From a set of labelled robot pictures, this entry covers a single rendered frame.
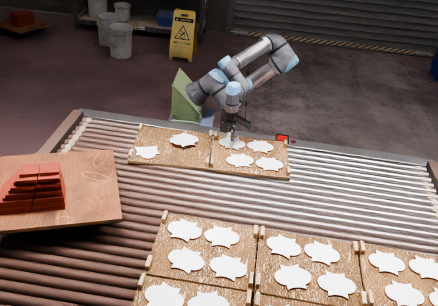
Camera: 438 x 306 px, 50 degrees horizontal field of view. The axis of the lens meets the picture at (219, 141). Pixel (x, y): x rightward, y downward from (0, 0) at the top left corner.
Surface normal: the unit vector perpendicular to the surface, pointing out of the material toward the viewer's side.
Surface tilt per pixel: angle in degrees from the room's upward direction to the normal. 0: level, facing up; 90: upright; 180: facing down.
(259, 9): 79
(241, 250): 0
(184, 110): 90
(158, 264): 0
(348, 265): 0
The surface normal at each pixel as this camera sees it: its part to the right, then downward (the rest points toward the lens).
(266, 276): 0.09, -0.84
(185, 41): -0.12, 0.30
